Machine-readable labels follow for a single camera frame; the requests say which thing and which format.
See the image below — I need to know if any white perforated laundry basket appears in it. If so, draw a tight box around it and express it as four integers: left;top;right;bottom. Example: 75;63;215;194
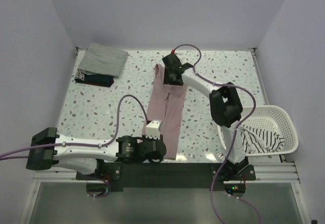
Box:
232;105;299;156

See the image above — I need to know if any striped black white tank top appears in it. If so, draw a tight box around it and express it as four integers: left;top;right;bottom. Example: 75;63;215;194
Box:
239;125;285;154

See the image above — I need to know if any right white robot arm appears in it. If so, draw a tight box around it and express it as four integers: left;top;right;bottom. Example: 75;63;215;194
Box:
162;53;248;180

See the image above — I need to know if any folded dark tank top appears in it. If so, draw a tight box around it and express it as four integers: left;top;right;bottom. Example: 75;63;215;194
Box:
74;71;114;87

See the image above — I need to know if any pink tank top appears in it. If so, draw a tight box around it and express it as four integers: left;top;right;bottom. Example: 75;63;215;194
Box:
147;64;187;159

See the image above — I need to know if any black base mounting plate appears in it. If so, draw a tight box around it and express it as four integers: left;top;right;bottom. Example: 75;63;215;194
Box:
75;162;255;193

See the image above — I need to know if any folded grey tank top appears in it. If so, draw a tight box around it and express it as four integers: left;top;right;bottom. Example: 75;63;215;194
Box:
78;43;128;78

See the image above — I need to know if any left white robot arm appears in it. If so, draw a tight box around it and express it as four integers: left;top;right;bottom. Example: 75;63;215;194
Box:
26;127;167;179

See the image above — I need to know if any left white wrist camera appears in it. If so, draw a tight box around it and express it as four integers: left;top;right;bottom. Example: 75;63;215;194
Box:
145;120;161;139

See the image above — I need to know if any aluminium frame rail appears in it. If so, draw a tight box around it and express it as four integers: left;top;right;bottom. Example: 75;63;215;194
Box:
32;163;300;183

